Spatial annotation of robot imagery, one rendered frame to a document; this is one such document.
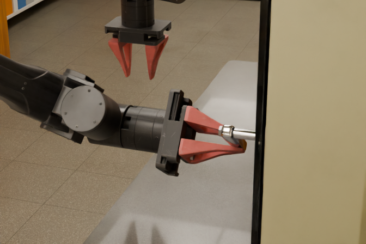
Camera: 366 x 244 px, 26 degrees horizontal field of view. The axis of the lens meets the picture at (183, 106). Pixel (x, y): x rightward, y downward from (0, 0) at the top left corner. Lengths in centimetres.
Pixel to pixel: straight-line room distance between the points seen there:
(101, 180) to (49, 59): 159
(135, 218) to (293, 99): 49
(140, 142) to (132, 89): 332
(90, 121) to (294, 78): 26
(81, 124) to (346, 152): 31
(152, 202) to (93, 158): 226
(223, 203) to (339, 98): 51
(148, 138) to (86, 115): 9
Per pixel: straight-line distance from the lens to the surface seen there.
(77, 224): 308
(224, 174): 140
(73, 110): 95
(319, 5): 81
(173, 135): 97
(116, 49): 138
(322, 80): 83
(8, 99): 99
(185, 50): 491
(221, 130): 93
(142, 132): 99
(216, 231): 123
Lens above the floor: 159
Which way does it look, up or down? 23 degrees down
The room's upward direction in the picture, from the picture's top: straight up
